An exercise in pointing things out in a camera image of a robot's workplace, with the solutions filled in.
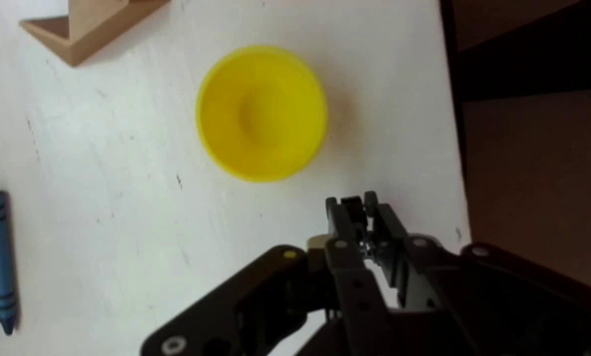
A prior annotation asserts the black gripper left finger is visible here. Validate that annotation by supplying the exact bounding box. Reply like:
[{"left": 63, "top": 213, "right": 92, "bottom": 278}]
[{"left": 138, "top": 197, "right": 401, "bottom": 356}]

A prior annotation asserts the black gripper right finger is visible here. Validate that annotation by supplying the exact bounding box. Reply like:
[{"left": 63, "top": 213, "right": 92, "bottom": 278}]
[{"left": 363, "top": 191, "right": 591, "bottom": 356}]

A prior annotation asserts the yellow plastic cup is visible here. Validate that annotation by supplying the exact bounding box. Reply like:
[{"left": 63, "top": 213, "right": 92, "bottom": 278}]
[{"left": 193, "top": 44, "right": 329, "bottom": 185}]

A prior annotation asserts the black marker pen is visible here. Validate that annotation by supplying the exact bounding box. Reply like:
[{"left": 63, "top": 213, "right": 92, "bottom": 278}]
[{"left": 0, "top": 189, "right": 21, "bottom": 337}]

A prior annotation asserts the medium brown wooden block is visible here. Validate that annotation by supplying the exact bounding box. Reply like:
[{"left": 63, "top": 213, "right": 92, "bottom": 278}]
[{"left": 17, "top": 0, "right": 171, "bottom": 68}]

